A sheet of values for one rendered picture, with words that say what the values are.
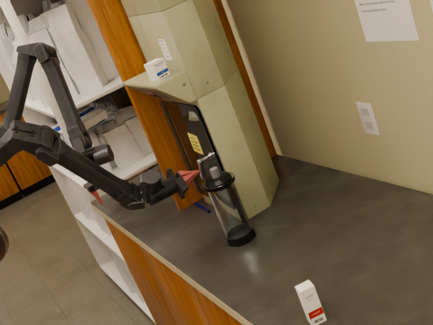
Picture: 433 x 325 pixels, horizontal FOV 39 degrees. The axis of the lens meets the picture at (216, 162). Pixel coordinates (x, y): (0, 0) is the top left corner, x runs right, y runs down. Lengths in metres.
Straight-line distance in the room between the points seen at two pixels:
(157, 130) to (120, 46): 0.34
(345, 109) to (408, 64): 0.39
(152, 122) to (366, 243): 0.97
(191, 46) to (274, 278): 0.77
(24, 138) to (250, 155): 0.77
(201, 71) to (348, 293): 0.85
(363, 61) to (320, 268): 0.65
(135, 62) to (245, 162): 0.56
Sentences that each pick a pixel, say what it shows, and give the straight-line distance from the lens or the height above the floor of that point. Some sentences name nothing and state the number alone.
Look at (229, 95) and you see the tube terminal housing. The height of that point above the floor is 1.37.
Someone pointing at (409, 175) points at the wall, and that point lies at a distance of 2.06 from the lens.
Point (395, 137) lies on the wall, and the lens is 2.01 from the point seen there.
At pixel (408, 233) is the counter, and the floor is 0.94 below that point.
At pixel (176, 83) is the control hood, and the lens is 1.97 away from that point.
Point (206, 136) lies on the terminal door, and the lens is 2.05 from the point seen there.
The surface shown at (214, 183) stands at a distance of 1.93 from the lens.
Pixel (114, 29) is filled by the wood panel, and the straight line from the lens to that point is 2.29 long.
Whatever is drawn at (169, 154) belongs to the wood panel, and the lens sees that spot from 2.39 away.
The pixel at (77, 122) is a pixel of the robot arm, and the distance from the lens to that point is 2.37.
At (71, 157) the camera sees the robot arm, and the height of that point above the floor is 1.43.
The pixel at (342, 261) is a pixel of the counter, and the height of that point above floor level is 0.94.
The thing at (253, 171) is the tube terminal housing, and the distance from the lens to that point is 2.14.
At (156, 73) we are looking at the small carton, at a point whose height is 1.53.
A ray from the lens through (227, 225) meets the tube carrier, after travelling 2.00.
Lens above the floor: 1.88
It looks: 20 degrees down
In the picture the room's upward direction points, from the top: 22 degrees counter-clockwise
